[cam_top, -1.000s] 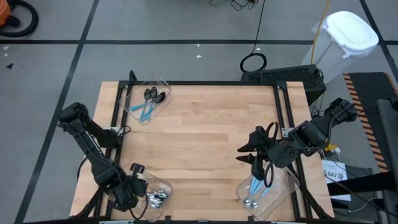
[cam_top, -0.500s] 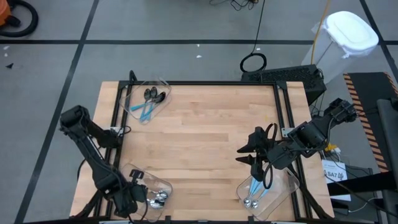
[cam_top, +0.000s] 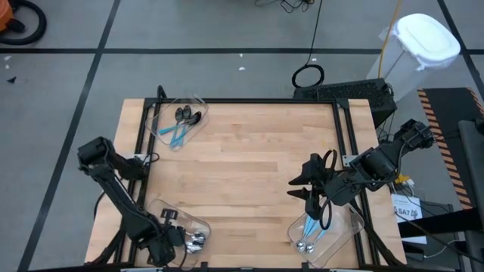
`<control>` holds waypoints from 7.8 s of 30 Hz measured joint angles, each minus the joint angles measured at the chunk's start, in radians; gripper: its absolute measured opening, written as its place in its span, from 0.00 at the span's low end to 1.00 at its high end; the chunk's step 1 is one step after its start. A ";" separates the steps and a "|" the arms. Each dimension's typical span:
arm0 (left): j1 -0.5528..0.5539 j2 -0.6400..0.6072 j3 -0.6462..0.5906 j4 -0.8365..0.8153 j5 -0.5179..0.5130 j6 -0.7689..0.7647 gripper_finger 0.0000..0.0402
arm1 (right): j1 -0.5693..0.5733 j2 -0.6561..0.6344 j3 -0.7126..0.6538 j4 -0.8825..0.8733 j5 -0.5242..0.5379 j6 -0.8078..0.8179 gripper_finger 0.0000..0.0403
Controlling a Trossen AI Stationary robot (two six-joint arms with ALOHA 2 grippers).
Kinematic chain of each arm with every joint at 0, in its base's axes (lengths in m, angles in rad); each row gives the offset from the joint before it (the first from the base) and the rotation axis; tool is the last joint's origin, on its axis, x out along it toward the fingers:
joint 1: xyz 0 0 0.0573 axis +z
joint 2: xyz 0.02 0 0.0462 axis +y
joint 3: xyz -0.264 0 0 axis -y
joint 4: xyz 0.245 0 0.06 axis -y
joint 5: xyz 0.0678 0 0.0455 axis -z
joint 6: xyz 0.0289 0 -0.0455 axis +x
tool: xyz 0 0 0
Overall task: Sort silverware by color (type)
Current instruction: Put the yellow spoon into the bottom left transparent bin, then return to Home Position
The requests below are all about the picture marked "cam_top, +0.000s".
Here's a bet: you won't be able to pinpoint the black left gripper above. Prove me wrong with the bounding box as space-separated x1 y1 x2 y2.
145 207 187 267

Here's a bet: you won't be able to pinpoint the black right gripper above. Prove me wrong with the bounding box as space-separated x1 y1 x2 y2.
286 153 340 220

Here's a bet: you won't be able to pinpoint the teal handle black spoon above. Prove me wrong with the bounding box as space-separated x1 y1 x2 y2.
169 116 198 148
157 107 185 136
172 104 192 147
176 110 203 147

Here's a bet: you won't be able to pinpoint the clear plastic container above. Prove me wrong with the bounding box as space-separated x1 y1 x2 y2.
145 198 212 270
287 190 366 268
145 94 211 152

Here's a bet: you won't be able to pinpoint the yellow plug power strip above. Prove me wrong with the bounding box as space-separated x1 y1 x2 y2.
392 173 417 190

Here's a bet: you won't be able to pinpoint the black perforated computer case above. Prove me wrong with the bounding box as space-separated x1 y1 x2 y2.
293 77 398 129

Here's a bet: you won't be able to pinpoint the white paper label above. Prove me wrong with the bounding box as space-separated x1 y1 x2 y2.
391 193 428 246

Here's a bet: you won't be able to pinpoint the black hazard-striped mat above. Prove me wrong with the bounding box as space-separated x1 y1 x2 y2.
417 86 484 211

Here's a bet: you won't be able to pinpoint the dark grey equipment stand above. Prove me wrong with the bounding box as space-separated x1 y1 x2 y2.
396 119 484 272

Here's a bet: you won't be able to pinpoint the white lined trash bin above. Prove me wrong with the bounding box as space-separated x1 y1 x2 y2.
366 13 462 103

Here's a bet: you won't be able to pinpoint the orange vacuum cleaner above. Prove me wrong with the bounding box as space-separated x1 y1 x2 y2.
0 0 16 33

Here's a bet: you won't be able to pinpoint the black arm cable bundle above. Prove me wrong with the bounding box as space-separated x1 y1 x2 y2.
342 196 404 267
90 188 132 265

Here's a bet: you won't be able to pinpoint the black aluminium table frame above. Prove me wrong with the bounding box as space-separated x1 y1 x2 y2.
128 85 379 271

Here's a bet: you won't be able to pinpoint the black cable with coil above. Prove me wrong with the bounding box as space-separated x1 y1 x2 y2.
290 0 326 90

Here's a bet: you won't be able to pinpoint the yellow hanging cable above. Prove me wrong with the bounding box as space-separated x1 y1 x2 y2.
377 0 402 76

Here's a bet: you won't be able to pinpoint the tangled black floor cables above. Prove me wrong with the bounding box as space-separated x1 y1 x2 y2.
253 0 317 14

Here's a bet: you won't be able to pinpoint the black vacuum hose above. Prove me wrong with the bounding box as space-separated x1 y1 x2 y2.
0 0 48 46

